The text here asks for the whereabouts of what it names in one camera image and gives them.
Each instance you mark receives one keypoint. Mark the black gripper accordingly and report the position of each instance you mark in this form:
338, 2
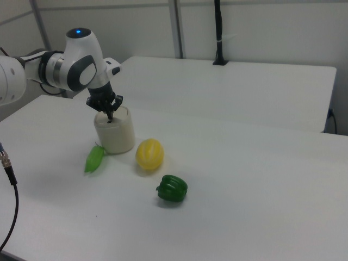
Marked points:
100, 93

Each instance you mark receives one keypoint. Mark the beige garbage bin with lid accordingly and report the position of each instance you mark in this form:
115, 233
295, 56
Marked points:
117, 136

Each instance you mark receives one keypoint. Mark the light green toy pea pod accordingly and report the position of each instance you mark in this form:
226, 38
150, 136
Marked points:
93, 160

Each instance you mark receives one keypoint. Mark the green toy bell pepper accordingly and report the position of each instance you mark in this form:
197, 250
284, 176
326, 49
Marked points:
172, 189

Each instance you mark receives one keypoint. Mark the grey partition post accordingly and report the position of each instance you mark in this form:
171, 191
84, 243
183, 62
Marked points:
176, 27

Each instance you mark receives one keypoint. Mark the yellow striped toy melon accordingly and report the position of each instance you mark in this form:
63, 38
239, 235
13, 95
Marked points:
149, 155

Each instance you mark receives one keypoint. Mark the black pole with base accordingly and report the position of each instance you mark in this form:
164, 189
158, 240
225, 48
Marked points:
218, 30

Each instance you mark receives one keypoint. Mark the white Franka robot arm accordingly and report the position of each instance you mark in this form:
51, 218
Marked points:
76, 65

